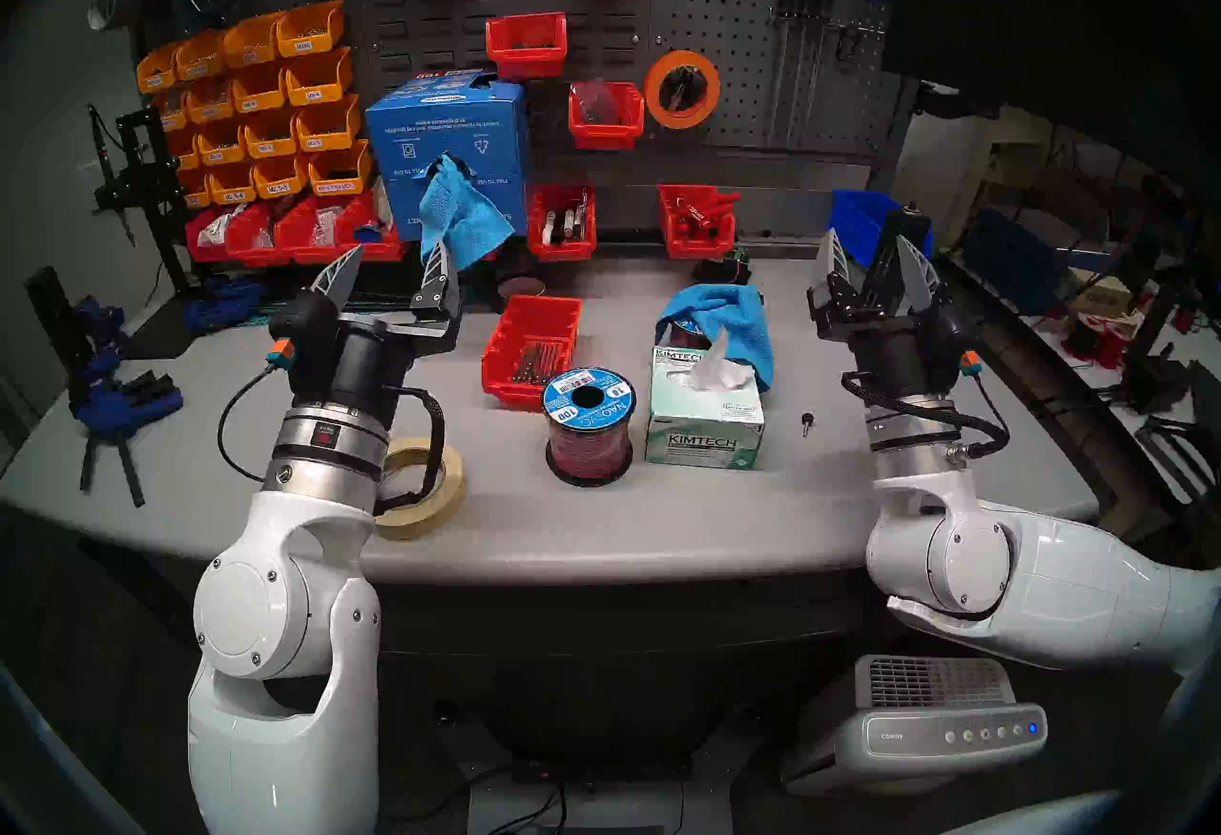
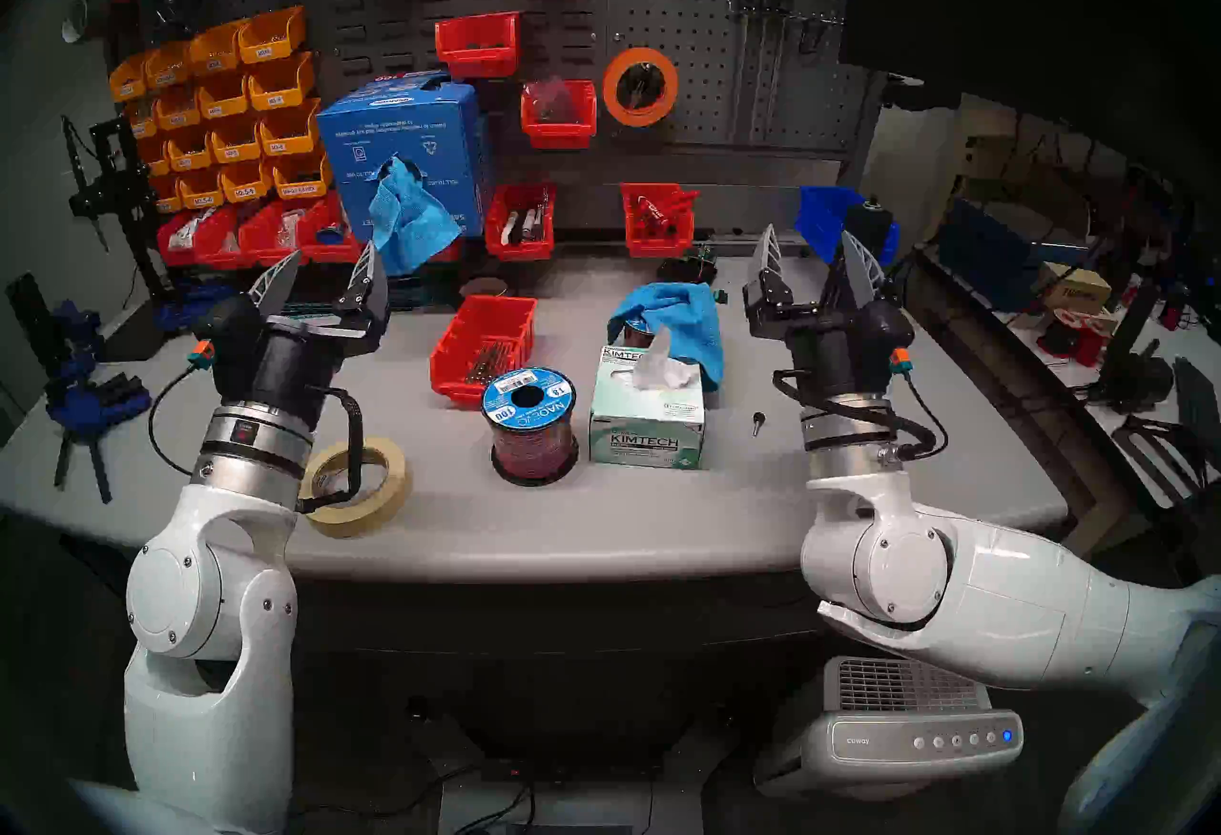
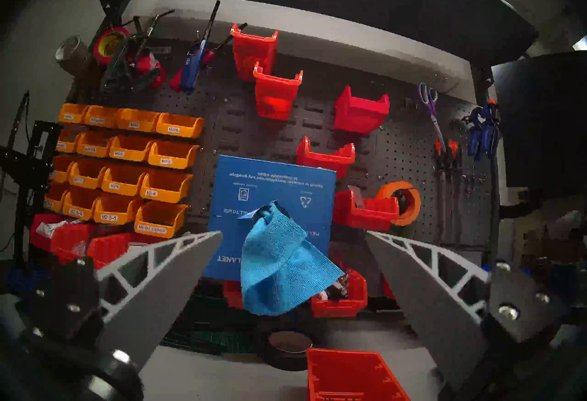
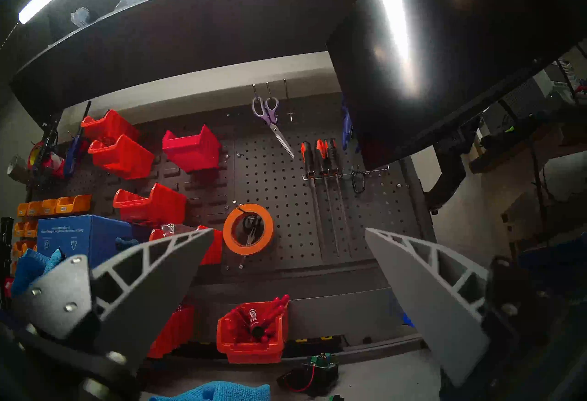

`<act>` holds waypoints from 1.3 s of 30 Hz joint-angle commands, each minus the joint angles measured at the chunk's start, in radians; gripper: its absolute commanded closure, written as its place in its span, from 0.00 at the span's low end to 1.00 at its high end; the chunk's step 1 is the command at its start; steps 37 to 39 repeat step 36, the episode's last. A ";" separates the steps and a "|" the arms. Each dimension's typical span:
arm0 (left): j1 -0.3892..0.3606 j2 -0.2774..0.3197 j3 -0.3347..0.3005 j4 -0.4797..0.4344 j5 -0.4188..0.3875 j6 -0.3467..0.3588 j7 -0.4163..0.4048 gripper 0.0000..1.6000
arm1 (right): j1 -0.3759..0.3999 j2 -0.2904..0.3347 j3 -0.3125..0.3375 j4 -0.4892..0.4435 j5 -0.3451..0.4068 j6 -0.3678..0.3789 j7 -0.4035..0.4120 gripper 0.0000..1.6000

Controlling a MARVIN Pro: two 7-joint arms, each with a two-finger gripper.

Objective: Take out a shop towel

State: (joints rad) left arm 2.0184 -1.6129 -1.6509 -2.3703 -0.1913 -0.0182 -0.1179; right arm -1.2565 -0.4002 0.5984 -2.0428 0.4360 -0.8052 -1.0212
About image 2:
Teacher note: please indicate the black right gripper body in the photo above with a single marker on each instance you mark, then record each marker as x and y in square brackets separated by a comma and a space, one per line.
[820, 346]

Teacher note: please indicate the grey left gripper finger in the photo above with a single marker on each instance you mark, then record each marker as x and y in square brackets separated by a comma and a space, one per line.
[279, 284]
[367, 280]

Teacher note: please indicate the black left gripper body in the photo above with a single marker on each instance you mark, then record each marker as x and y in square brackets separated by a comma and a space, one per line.
[296, 365]

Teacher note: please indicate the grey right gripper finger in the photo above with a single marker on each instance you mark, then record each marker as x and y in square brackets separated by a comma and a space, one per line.
[769, 260]
[861, 270]

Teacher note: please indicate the blue microfiber shop towel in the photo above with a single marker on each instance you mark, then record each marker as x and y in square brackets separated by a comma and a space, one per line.
[410, 222]
[682, 318]

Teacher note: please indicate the blue cardboard wipes box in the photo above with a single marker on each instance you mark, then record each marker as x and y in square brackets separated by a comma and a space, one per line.
[410, 127]

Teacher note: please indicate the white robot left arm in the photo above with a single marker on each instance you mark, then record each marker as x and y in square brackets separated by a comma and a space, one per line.
[210, 604]

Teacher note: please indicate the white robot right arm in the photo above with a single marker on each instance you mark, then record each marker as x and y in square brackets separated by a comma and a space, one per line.
[954, 594]

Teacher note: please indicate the black ribbed bottle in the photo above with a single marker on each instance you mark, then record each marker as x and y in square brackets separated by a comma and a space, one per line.
[868, 218]

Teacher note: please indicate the small blue plastic object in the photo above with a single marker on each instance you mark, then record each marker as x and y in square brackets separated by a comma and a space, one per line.
[329, 234]

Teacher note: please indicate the blue plastic bin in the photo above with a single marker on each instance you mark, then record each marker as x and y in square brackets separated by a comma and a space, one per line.
[820, 218]

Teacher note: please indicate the blue hand clamp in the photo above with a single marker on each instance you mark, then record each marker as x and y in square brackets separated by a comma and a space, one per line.
[191, 303]

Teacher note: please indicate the clear plastic parts bag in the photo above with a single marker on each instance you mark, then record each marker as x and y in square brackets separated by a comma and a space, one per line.
[191, 224]

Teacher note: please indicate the yellow bin labelled M2.5-5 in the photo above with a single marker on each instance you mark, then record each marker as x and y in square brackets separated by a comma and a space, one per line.
[246, 182]

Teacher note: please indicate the yellow bin labelled M4 HEX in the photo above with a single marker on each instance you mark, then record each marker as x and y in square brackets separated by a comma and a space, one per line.
[300, 175]

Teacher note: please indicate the red bin with connectors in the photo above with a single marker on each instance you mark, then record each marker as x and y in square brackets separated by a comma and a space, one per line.
[658, 243]

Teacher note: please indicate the red plastic connectors bundle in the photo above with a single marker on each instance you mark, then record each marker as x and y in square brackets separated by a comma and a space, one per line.
[668, 208]

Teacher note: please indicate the black tape roll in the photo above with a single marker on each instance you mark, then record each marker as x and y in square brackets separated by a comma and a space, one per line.
[486, 284]

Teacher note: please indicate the red bin with nails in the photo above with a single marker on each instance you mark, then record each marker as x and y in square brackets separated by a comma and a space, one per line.
[482, 318]

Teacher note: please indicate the yellow bin labelled M2.5-6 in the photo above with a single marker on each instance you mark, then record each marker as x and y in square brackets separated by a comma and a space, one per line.
[200, 189]

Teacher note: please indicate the dark blue crate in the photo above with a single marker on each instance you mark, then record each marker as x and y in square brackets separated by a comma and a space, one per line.
[992, 256]

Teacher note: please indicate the pile of metal nails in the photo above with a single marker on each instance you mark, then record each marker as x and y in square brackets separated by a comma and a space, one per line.
[486, 361]

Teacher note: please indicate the small yellow parts bin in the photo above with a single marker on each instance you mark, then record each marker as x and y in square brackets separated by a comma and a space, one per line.
[164, 196]
[143, 117]
[153, 157]
[127, 77]

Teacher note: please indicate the yellow bin labelled M3-8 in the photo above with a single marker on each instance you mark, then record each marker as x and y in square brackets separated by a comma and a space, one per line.
[237, 138]

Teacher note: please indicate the yellow bin labelled M3-6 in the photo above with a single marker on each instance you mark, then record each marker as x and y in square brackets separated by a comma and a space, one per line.
[289, 132]

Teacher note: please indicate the red bin with markers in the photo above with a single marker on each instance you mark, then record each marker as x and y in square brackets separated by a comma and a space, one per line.
[520, 249]

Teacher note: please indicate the yellow bin labelled M3-12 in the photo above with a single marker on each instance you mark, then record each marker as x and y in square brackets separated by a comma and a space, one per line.
[189, 149]

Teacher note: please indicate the beige masking tape roll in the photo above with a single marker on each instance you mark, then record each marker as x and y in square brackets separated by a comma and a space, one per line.
[377, 509]

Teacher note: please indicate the blue black bar clamp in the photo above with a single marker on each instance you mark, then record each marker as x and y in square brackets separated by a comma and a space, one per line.
[114, 399]
[72, 413]

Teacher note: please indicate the black soldering stand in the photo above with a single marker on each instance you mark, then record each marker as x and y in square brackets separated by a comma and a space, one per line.
[119, 179]

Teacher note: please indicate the green Kimtech tissue box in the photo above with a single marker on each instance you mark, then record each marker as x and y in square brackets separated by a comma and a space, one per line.
[649, 432]

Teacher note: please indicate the yellow bin labelled M4-6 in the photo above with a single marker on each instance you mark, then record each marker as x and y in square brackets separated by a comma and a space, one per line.
[224, 93]

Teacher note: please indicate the yellow bin labelled M3-4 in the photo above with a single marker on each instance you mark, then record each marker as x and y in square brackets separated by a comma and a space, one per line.
[281, 84]

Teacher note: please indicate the yellow bin labelled M4X8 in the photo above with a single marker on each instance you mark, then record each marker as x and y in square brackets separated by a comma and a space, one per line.
[178, 108]

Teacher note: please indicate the brown cardboard box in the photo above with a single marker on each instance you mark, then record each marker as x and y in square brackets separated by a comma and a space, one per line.
[1068, 287]

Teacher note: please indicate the orange tape roll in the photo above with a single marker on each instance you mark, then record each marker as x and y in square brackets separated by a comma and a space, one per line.
[615, 103]

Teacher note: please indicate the black carabiner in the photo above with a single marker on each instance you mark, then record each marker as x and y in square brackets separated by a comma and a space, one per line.
[809, 36]

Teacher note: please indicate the yellow bin labelled M3X8 BAD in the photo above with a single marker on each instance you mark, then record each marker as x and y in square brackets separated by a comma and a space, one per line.
[170, 62]

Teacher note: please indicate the yellow bin labelled M3X6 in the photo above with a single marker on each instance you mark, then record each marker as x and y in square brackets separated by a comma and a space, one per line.
[275, 33]

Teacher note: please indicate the clear bag of screws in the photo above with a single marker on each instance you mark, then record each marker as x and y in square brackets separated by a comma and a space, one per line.
[548, 96]

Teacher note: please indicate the dark grey pegboard panel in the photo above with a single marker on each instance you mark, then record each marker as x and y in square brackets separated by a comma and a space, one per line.
[658, 3]

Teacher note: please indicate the black desk device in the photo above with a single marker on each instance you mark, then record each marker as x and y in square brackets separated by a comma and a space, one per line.
[1135, 375]

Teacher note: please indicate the black computer monitor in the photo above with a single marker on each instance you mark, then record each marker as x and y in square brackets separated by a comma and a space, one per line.
[1030, 12]

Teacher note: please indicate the white Coway air purifier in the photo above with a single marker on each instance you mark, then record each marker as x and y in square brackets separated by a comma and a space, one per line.
[887, 728]

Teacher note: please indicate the black power strip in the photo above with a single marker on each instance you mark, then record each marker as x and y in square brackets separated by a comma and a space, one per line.
[572, 768]

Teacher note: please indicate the grey robot torso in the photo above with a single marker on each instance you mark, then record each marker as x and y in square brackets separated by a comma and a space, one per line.
[1164, 747]

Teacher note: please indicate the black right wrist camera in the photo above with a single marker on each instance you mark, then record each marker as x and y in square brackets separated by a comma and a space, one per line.
[882, 332]

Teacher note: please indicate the orange-red wall bin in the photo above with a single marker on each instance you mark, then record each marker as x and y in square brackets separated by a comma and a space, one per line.
[479, 46]
[558, 132]

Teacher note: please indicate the grey duct tape roll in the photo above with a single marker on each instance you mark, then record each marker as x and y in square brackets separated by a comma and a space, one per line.
[81, 17]

